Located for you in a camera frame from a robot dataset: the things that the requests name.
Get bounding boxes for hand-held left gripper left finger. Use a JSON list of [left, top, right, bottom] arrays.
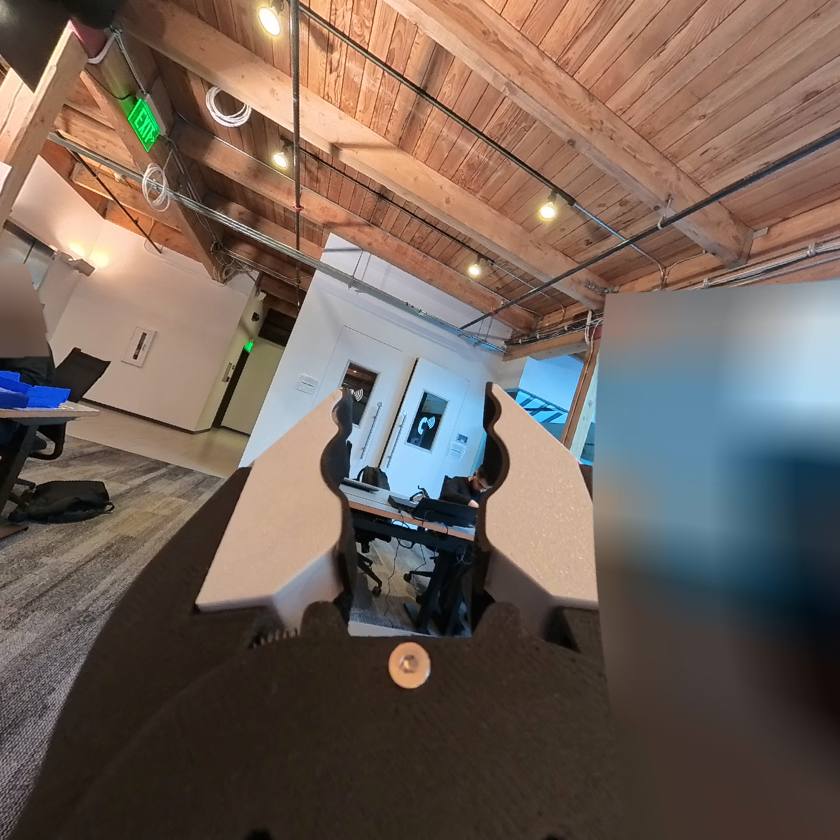
[[196, 388, 361, 634]]

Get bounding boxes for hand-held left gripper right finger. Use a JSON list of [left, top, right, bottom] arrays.
[[474, 382, 599, 641]]

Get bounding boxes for wooden desk with black legs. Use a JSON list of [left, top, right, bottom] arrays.
[[340, 482, 479, 636]]

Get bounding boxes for pale desk with black legs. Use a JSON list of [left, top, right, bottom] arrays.
[[0, 402, 101, 540]]

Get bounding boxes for black office chair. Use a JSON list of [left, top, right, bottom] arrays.
[[353, 518, 387, 597]]

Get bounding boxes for black laptop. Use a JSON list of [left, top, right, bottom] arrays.
[[412, 495, 479, 527]]

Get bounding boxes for white phone booth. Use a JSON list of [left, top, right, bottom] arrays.
[[238, 231, 526, 506]]

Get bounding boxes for black bag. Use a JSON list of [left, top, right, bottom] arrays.
[[5, 479, 116, 525]]

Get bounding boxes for black mesh chair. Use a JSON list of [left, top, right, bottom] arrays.
[[23, 346, 112, 460]]

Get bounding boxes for black ceiling pipe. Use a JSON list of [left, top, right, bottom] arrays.
[[289, 0, 307, 315]]

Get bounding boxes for large green exit sign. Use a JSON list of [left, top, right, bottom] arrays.
[[126, 94, 163, 153]]

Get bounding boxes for white cable coil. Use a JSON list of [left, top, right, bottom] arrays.
[[141, 163, 173, 213], [205, 85, 252, 127]]

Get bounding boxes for wooden post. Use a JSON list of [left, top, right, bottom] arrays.
[[0, 18, 89, 227]]

